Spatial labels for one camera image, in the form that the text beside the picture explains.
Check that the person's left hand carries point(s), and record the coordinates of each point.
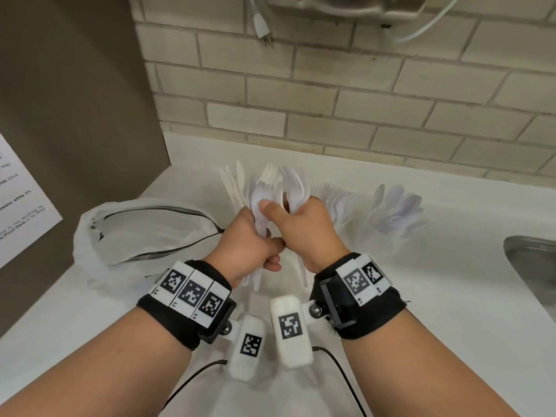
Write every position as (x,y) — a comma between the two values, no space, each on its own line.
(243,251)

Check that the person's right hand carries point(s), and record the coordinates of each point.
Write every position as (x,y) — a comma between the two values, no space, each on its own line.
(312,238)

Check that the bunch of white plastic forks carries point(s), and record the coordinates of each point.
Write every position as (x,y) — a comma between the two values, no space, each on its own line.
(339,201)

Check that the bundle of white plastic cutlery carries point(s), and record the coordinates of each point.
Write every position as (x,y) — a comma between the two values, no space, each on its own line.
(269,186)

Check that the bunch of white plastic spoons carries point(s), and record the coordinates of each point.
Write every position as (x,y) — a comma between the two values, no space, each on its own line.
(399,208)

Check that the clear zip bag black zipper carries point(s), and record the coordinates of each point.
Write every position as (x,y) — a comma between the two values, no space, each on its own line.
(130,238)

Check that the person's right forearm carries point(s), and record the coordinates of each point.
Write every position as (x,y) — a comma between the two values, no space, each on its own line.
(425,369)

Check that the person's left forearm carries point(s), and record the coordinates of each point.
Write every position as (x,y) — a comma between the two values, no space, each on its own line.
(95,364)

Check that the white power plug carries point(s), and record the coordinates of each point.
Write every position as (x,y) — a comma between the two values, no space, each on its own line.
(262,26)

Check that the stainless steel sink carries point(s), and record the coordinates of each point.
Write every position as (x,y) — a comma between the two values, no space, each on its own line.
(534,264)

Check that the white paper notice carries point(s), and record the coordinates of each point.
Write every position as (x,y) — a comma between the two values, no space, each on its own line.
(21,204)

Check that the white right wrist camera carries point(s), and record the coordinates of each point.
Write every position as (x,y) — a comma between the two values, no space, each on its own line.
(291,351)

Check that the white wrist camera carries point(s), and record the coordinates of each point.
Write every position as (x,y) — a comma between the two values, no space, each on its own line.
(291,351)
(245,364)

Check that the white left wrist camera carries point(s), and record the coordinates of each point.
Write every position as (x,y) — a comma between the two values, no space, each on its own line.
(245,364)

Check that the white wall appliance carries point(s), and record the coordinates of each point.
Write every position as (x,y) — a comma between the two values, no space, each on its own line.
(347,2)

